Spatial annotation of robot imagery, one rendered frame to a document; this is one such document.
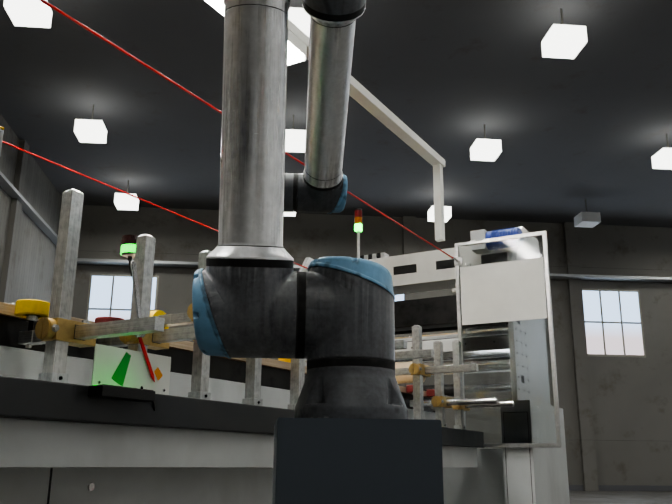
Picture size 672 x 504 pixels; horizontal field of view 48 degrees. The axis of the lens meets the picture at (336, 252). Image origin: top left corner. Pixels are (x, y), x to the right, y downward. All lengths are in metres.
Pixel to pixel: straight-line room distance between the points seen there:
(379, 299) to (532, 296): 2.92
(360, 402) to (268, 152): 0.44
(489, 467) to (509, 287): 0.97
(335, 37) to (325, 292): 0.48
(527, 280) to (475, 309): 0.32
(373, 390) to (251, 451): 1.18
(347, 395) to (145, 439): 0.91
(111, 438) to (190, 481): 0.58
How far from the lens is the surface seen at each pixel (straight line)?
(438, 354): 3.69
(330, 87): 1.50
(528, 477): 4.10
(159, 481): 2.35
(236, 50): 1.31
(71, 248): 1.85
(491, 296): 4.21
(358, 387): 1.21
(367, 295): 1.25
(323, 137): 1.59
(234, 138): 1.28
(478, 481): 4.32
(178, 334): 1.94
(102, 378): 1.87
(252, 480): 2.71
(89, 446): 1.89
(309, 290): 1.24
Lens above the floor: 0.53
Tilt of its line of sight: 16 degrees up
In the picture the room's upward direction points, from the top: straight up
